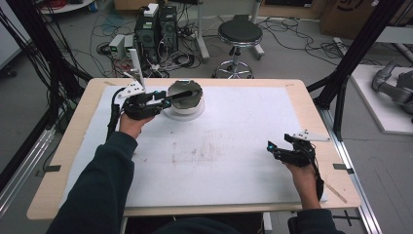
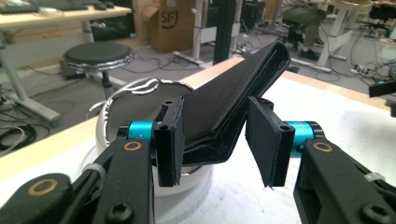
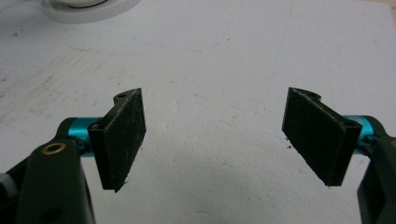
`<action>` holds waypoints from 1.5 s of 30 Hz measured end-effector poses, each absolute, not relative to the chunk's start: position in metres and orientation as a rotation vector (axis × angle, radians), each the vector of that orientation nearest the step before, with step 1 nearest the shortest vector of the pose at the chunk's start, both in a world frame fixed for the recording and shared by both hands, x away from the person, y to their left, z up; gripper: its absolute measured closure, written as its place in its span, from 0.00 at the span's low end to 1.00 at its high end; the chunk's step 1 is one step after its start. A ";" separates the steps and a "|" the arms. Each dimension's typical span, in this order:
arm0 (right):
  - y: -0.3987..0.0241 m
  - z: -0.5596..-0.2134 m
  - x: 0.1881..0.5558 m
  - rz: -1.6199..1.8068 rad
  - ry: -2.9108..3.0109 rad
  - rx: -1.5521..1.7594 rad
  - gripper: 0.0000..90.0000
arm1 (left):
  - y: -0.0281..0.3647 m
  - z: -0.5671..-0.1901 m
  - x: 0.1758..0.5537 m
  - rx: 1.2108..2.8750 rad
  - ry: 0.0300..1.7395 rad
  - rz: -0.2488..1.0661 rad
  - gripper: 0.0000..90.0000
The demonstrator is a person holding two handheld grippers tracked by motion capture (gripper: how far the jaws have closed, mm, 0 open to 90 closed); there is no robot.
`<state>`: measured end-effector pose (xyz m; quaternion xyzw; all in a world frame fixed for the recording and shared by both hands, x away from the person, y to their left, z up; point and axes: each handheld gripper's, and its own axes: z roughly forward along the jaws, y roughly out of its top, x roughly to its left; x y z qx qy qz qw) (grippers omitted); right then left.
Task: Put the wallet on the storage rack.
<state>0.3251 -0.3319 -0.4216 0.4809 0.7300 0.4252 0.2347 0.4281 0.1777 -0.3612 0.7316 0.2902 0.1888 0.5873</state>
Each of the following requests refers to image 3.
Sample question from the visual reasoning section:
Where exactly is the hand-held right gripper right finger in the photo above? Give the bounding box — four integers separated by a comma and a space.
281, 86, 375, 188

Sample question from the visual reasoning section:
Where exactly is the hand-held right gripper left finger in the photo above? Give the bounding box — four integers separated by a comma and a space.
66, 87, 148, 193

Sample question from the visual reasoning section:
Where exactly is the white stand with pole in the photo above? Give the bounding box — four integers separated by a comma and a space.
41, 0, 142, 25

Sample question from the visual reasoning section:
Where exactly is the white eggshell-shaped bowl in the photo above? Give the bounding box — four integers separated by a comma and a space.
57, 0, 108, 9

